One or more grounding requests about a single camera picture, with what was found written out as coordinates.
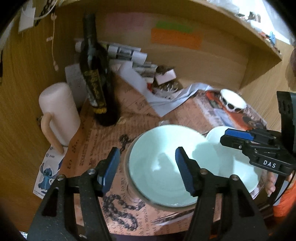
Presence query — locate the white ceramic bowl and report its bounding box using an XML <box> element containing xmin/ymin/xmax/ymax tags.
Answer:
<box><xmin>192</xmin><ymin>126</ymin><xmax>262</xmax><ymax>192</ymax></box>

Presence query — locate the mint green ceramic bowl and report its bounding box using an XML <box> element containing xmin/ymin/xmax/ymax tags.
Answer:
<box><xmin>125</xmin><ymin>125</ymin><xmax>206</xmax><ymax>211</ymax></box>

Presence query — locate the person's right hand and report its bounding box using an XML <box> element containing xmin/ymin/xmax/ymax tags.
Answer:
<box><xmin>265</xmin><ymin>172</ymin><xmax>277</xmax><ymax>197</ymax></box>

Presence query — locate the white spotted small bowl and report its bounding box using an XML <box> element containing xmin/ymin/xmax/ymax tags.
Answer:
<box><xmin>219</xmin><ymin>89</ymin><xmax>247</xmax><ymax>113</ymax></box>

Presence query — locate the Stitch cartoon sticker card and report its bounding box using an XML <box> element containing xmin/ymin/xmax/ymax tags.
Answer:
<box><xmin>33</xmin><ymin>146</ymin><xmax>68</xmax><ymax>199</ymax></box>

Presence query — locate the brown newspaper shelf liner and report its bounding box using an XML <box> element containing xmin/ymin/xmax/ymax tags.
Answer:
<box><xmin>59</xmin><ymin>76</ymin><xmax>223</xmax><ymax>237</ymax></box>

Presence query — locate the light blue paper sheet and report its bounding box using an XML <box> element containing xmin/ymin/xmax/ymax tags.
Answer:
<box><xmin>117</xmin><ymin>63</ymin><xmax>213</xmax><ymax>117</ymax></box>

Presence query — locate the white paper box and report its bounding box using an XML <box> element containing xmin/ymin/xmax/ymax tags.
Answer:
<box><xmin>155</xmin><ymin>69</ymin><xmax>177</xmax><ymax>85</ymax></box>

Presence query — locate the pink ceramic mug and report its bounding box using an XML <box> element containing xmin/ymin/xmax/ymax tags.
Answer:
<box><xmin>39</xmin><ymin>82</ymin><xmax>81</xmax><ymax>154</ymax></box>

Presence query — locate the wooden shelf board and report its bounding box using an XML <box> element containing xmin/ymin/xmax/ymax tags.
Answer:
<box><xmin>58</xmin><ymin>0</ymin><xmax>284</xmax><ymax>62</ymax></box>

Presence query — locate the orange sticky note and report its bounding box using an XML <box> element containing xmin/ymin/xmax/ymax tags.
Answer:
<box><xmin>151</xmin><ymin>28</ymin><xmax>203</xmax><ymax>50</ymax></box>

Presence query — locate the green sticky note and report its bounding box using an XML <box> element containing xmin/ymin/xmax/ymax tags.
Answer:
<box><xmin>155</xmin><ymin>21</ymin><xmax>194</xmax><ymax>33</ymax></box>

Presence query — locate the rolled newspaper stack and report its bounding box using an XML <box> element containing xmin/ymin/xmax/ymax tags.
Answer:
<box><xmin>75</xmin><ymin>38</ymin><xmax>156</xmax><ymax>83</ymax></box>

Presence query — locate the dark wine bottle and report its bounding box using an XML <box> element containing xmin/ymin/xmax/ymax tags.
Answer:
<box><xmin>79</xmin><ymin>14</ymin><xmax>120</xmax><ymax>126</ymax></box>

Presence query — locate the pink sticky note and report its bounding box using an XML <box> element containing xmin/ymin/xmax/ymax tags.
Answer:
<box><xmin>105</xmin><ymin>13</ymin><xmax>146</xmax><ymax>32</ymax></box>

